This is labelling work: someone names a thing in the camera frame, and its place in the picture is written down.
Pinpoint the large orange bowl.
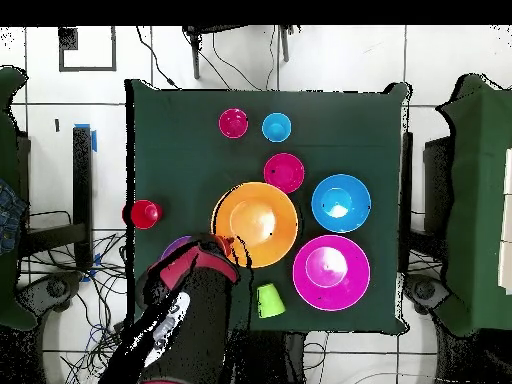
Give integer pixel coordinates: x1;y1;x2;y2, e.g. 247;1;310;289
210;181;300;270

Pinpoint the green cup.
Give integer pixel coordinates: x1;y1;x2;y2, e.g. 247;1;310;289
255;282;287;320

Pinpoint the small crimson pink bowl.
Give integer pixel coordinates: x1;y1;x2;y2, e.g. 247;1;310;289
262;152;306;196

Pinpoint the purple bowl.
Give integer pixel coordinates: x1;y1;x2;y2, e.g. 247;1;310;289
160;234;193;261

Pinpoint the red cup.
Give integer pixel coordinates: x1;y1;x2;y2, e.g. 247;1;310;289
121;199;164;231

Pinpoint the dark green tablecloth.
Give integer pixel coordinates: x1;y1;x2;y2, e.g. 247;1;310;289
124;77;413;336

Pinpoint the large magenta bowl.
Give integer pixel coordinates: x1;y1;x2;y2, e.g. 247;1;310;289
292;234;372;312

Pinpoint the crimson pink cup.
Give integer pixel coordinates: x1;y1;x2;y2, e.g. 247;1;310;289
218;107;250;140

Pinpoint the blue bowl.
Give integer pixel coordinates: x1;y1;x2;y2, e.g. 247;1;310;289
310;173;372;234

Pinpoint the blue cup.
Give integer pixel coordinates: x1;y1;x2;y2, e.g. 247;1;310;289
261;112;293;144

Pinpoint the black metal bar stand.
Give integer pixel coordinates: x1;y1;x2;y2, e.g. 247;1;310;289
19;126;94;271

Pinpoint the blue tape strip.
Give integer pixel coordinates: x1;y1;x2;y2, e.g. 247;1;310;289
74;122;98;154

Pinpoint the dark metal legged stand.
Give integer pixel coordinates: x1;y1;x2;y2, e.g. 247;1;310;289
181;24;295;80

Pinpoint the blue denim fabric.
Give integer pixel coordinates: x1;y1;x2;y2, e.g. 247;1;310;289
0;178;28;256

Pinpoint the green cloth covered table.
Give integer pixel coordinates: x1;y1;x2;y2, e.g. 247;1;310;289
435;73;512;337
0;64;39;331

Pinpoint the white box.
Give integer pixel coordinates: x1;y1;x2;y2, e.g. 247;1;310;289
497;147;512;295

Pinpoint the black cable with plug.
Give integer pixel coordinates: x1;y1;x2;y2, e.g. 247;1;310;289
134;25;180;89

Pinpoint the tangle of black cables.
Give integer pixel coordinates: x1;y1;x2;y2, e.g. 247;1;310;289
19;209;133;384

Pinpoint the grey square floor frame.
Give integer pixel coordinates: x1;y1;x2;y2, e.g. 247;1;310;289
58;26;118;73

